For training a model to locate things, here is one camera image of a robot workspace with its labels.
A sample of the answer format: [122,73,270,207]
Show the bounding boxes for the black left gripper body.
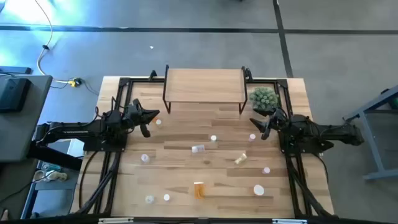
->
[124,98,152,138]

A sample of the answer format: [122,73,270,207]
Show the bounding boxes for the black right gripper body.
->
[261,108,289,141]

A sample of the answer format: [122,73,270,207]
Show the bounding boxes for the wooden shelf black legs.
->
[162,64,249,115]

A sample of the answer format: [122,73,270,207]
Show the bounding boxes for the grey shelf board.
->
[33,160,80,191]

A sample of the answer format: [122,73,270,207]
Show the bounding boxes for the green artificial potted plant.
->
[248,86,280,117]

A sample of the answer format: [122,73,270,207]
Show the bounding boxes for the black metal beam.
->
[26,140,84,171]

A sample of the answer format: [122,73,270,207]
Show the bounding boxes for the white grey gadget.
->
[45,170,68,183]

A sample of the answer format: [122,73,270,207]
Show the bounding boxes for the teal object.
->
[40,163,62,172]

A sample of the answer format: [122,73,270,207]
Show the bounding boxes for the blue-grey metal cart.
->
[342,84,398,182]

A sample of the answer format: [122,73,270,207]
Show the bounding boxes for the beige tape roll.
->
[32,170,46,183]

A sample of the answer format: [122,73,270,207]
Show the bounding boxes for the grey desk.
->
[0,74,53,164]

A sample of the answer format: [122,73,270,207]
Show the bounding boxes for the black box device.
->
[0,77,32,113]

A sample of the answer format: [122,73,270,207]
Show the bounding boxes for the black aluminium table frame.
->
[74,76,335,218]

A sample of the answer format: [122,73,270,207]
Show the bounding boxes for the black cable bundle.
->
[287,154,330,217]
[77,151,122,215]

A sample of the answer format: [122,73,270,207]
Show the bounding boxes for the silver metal bracket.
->
[272,218,308,224]
[98,217,134,224]

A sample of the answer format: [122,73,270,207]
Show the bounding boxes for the white floor cable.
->
[33,0,74,85]

